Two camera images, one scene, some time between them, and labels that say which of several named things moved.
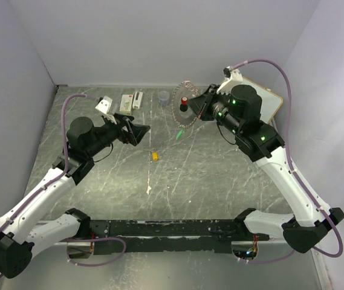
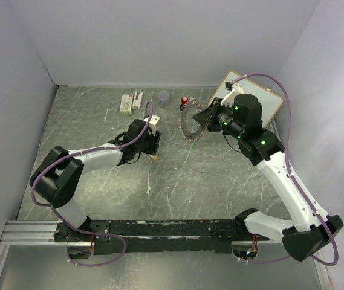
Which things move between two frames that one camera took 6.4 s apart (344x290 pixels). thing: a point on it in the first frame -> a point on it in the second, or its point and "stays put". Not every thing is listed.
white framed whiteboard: x=271 y=102 stays put
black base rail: x=112 y=237 stays put
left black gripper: x=137 y=130 -> x=152 y=150
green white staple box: x=126 y=104 stays put
